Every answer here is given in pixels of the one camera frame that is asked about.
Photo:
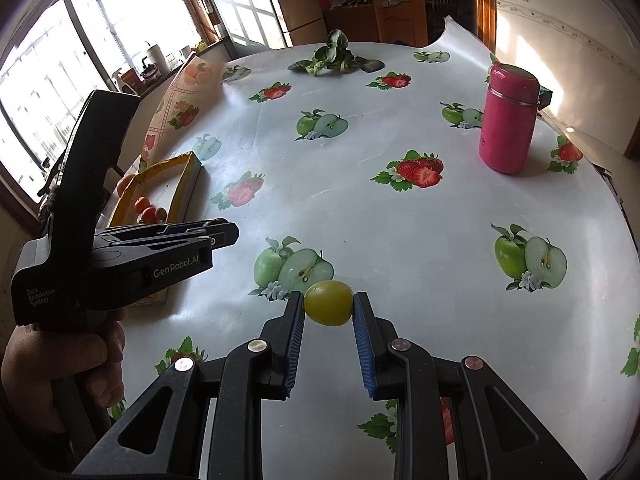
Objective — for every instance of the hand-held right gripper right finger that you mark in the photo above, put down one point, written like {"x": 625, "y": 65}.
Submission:
{"x": 362, "y": 345}

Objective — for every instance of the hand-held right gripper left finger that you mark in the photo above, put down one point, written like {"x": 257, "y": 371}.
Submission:
{"x": 295, "y": 345}

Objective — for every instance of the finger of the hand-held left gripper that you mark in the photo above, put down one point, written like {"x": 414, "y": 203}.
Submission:
{"x": 227, "y": 235}
{"x": 140, "y": 230}

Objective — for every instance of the red tomato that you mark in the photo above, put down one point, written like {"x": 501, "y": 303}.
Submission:
{"x": 149, "y": 215}

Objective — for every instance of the orange tangerine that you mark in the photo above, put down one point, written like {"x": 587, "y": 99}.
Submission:
{"x": 141, "y": 203}

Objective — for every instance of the yellow-rimmed white cardboard box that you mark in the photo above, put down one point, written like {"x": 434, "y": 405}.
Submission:
{"x": 165, "y": 185}

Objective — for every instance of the yellow-green grape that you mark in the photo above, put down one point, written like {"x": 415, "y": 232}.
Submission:
{"x": 327, "y": 304}

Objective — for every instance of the person's left hand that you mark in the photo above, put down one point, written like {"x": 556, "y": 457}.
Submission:
{"x": 30, "y": 355}

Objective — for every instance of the orange peach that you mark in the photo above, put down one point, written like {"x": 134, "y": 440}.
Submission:
{"x": 125, "y": 185}

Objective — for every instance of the fruit-printed tablecloth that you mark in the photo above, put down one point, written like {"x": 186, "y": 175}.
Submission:
{"x": 400, "y": 240}

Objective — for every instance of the white spray bottle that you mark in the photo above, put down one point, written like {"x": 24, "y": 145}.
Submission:
{"x": 120, "y": 80}

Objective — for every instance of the dark metal kettle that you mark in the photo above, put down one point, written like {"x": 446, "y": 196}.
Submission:
{"x": 148, "y": 71}

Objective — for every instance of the green bok choy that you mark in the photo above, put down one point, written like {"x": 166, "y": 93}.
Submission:
{"x": 332, "y": 55}

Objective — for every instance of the pink thermos bottle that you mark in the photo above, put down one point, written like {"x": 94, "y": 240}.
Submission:
{"x": 507, "y": 117}

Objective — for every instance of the wooden door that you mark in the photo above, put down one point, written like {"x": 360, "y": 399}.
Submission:
{"x": 400, "y": 0}

